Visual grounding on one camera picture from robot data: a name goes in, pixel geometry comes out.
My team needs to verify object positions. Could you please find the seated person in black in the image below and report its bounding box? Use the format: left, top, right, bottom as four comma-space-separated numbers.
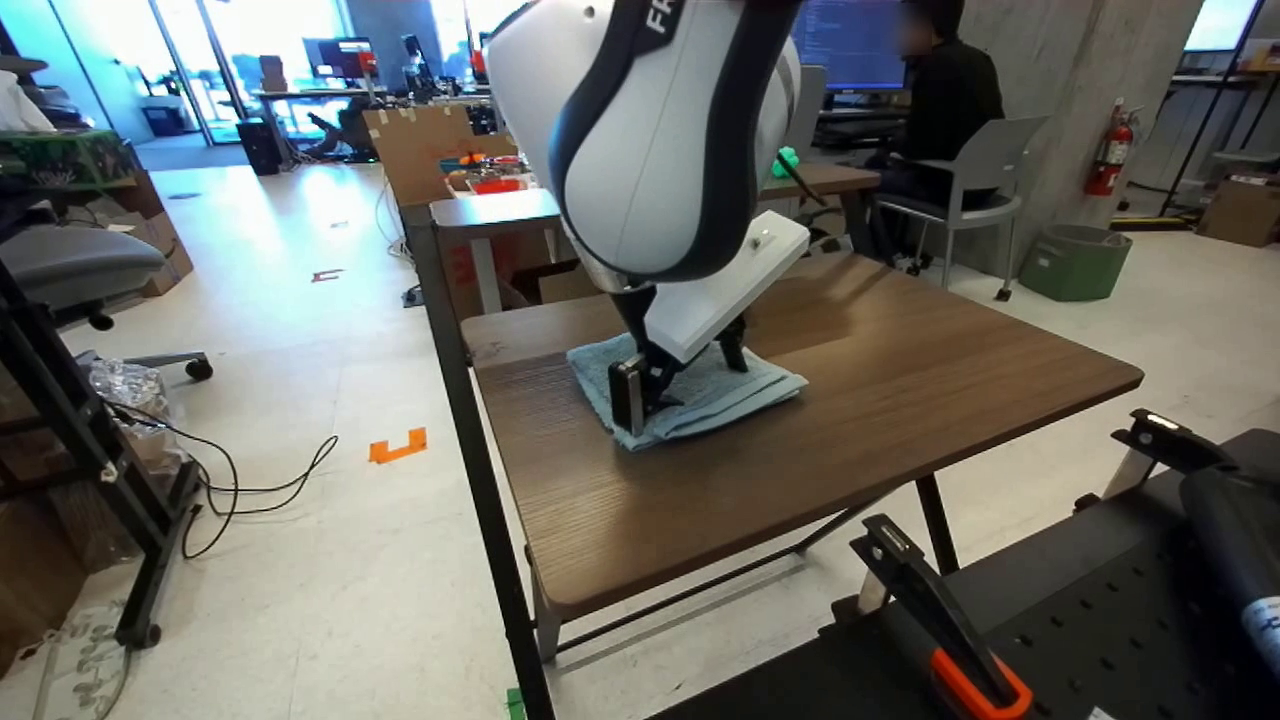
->
889, 0, 1011, 204

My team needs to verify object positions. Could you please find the brown wooden table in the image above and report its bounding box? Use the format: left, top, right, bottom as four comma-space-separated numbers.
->
402, 195, 965, 720

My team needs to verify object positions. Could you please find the large dark monitor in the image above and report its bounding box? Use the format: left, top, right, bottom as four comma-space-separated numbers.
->
796, 0, 916, 95

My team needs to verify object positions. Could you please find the grey padded office chair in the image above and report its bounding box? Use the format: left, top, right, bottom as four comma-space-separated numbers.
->
0, 216, 214, 389

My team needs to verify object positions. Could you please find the tray of colourful toys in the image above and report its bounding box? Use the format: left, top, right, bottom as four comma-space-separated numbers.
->
439, 149, 538, 201

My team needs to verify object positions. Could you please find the black waste bin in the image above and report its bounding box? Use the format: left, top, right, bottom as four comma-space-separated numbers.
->
235, 117, 289, 178

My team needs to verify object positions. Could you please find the brown cardboard panel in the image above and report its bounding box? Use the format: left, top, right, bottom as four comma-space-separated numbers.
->
361, 100, 524, 216

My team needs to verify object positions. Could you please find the red fire extinguisher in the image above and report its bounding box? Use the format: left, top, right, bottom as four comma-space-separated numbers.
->
1080, 95, 1143, 201

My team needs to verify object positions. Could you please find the distant desk monitor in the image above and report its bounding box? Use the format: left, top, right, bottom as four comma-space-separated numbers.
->
304, 35, 385, 86

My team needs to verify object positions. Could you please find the green plastic bin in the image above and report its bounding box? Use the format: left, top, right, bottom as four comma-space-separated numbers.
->
1015, 222, 1137, 304

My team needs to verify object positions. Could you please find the light blue cloth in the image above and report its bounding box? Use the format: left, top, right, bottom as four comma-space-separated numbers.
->
565, 333, 810, 456

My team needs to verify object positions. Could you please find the orange floor bracket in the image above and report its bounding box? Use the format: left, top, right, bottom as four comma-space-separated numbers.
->
364, 426, 433, 469

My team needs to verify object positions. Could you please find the black metal stand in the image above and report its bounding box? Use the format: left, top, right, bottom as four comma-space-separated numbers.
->
0, 258, 212, 656

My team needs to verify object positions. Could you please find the wooden table with white legs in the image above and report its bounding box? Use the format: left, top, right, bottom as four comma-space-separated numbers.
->
424, 157, 882, 318

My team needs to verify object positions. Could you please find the black floor cable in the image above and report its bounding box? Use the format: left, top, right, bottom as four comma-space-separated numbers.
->
110, 396, 345, 564

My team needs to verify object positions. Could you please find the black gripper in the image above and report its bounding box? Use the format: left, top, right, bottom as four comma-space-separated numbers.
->
609, 282, 752, 445

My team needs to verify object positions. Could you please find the black perforated mounting board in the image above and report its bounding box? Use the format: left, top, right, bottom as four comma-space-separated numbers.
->
653, 426, 1280, 720

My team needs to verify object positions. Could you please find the grey plastic chair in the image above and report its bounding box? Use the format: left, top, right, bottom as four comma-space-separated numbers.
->
793, 65, 830, 157
871, 113, 1050, 304

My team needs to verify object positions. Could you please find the black light stand pole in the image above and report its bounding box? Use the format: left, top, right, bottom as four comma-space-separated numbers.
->
1157, 0, 1273, 233

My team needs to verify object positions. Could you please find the brown cardboard box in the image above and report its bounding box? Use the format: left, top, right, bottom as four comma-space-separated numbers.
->
0, 492, 94, 673
506, 261, 609, 310
64, 173, 197, 298
1194, 178, 1280, 250

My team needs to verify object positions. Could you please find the clear plastic bag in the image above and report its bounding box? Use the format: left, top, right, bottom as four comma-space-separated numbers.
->
70, 351, 175, 445

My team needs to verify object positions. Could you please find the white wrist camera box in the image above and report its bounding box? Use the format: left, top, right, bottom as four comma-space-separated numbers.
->
638, 209, 816, 367

